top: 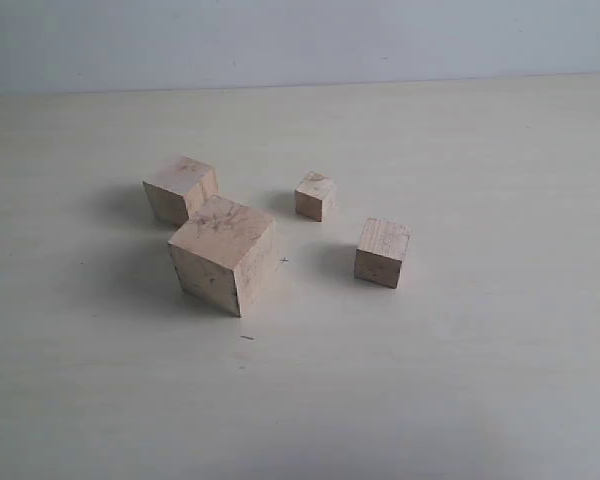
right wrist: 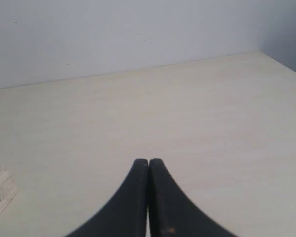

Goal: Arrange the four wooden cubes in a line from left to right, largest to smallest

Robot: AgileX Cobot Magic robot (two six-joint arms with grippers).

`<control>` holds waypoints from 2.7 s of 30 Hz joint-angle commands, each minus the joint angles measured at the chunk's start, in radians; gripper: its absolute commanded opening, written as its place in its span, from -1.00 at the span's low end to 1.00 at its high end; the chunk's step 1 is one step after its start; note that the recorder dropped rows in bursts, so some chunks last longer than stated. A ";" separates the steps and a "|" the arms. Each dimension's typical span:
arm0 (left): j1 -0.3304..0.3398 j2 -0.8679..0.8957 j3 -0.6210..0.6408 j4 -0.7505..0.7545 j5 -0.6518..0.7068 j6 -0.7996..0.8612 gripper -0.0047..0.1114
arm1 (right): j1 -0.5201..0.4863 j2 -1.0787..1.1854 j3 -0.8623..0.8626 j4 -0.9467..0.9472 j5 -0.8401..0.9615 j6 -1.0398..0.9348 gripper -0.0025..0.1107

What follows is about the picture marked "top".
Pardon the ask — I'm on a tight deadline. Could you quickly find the third largest wooden cube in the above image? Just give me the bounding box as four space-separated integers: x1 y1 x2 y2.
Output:
354 218 411 289

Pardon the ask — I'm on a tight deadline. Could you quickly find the second largest wooden cube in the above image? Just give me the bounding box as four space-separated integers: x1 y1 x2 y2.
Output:
142 156 218 227

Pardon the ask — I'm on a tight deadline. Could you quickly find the smallest wooden cube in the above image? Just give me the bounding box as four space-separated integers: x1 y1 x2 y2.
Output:
294 171 337 222

